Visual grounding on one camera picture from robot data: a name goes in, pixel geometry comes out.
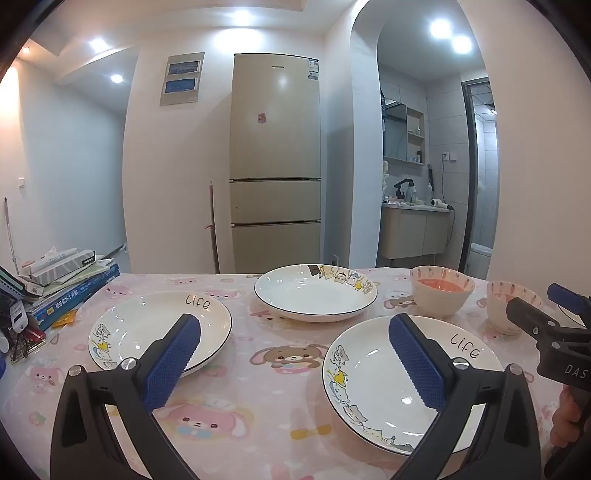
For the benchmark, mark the white long box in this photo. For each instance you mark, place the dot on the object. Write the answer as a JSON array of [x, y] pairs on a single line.
[[48, 258]]

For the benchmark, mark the person's right hand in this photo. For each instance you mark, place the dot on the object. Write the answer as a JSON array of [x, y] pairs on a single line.
[[568, 420]]

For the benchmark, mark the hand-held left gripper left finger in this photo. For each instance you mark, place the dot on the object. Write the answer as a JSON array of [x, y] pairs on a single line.
[[175, 364]]

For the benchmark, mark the ceiling spotlight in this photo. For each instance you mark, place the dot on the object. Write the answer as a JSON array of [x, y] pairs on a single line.
[[97, 45], [240, 17], [441, 27], [461, 45], [117, 78]]

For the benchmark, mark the grey striped box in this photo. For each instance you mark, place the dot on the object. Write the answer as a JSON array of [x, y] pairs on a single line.
[[60, 266]]

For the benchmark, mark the black faucet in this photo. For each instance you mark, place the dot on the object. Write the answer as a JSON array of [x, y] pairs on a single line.
[[402, 187]]

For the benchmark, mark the beige vanity cabinet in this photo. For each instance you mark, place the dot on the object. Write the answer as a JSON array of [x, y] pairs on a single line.
[[411, 230]]

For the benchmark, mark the mirror cabinet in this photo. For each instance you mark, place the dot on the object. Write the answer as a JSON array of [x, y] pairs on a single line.
[[397, 129]]

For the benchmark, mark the pink printed tablecloth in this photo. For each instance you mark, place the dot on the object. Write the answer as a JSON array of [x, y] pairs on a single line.
[[286, 406]]

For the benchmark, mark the beige refrigerator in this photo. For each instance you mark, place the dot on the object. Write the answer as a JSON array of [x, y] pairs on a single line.
[[274, 161]]

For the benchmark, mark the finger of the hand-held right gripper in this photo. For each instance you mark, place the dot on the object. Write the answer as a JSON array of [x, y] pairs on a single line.
[[526, 314], [570, 302]]

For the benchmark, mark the white toilet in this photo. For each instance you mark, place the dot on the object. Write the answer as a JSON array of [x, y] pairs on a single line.
[[478, 258]]

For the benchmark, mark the stack of books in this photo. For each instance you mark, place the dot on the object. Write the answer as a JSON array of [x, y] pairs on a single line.
[[69, 302]]

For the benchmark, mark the striped pencil case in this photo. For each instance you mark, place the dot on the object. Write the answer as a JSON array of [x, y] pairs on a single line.
[[9, 282]]

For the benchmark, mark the white rod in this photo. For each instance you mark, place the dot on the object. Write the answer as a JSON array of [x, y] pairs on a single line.
[[11, 240]]

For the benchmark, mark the grey wall panel box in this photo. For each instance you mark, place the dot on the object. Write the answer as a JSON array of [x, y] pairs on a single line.
[[182, 78]]

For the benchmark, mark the dark door frame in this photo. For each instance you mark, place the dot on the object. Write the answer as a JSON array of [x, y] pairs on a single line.
[[470, 184]]

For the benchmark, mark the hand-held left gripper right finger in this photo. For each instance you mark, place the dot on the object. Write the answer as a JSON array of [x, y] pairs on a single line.
[[415, 364]]

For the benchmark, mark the pink strawberry bowl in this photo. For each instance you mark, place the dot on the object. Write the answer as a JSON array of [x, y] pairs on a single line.
[[438, 302], [497, 314]]

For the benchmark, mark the white deep cartoon plate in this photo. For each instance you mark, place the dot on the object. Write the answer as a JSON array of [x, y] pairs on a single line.
[[304, 290]]

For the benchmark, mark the yellow small packet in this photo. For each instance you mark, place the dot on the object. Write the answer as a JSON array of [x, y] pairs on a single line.
[[64, 319]]

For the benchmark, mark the white hair dryer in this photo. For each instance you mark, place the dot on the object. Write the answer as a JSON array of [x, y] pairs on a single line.
[[441, 203]]

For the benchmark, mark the green book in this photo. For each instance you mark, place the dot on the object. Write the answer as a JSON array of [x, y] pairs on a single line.
[[81, 277]]

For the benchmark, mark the white plush figure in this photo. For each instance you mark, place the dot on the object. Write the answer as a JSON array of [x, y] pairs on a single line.
[[386, 175]]

